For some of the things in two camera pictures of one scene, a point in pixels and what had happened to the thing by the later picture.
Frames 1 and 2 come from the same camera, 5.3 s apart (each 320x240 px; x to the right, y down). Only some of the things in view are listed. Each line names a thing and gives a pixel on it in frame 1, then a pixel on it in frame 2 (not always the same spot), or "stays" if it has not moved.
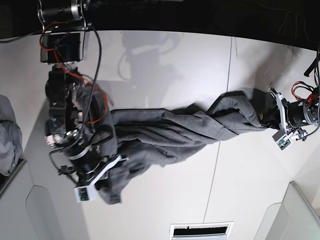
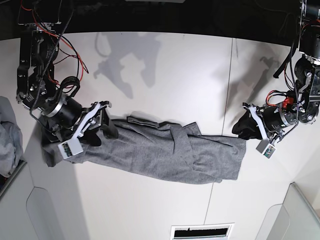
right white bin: (294, 218) stays
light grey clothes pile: (11, 146) stays
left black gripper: (90, 163) -> (67, 113)
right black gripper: (293, 115) -> (275, 117)
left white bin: (26, 210) stays
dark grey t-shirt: (145, 138) -> (176, 149)
